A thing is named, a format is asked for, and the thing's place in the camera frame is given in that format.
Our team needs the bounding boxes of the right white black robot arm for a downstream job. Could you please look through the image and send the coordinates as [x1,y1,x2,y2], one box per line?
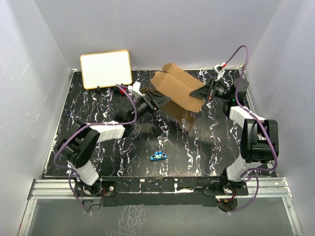
[190,77,279,195]

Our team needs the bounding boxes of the white board orange frame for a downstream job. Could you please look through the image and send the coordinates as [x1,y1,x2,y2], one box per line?
[80,50,132,90]

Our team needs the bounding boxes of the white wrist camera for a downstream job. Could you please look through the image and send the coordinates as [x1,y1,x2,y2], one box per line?
[127,82,142,97]
[213,63,226,80]

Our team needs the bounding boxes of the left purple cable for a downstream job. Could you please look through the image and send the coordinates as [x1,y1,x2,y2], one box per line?
[53,84,138,214]

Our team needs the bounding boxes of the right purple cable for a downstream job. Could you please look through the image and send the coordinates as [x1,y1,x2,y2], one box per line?
[225,45,279,213]

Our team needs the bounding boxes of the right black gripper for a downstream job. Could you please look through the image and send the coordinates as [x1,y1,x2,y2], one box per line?
[190,77,234,101]

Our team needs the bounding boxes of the purple cable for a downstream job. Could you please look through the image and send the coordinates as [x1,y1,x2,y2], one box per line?
[225,45,279,213]
[53,84,138,214]

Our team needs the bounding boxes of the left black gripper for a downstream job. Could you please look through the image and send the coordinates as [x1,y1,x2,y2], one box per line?
[129,90,170,124]

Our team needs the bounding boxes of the blue toy car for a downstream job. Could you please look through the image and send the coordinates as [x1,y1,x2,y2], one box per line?
[150,151,167,161]

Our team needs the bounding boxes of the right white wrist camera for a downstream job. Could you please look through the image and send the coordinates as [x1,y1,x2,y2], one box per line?
[213,63,226,80]

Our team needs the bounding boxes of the brown cardboard box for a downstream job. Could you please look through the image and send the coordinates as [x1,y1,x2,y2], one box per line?
[149,63,205,131]

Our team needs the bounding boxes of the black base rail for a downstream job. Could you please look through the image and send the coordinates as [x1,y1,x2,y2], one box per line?
[69,177,249,207]

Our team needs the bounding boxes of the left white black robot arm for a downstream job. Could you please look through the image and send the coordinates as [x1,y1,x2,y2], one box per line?
[54,89,171,196]

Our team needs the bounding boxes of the red black stamp toy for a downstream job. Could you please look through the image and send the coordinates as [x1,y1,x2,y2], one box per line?
[114,87,126,95]

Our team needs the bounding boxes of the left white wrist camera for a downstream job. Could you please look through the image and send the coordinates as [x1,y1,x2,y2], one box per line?
[127,82,142,97]

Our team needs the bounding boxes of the aluminium frame rail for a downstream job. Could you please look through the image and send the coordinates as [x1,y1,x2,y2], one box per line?
[18,177,303,236]

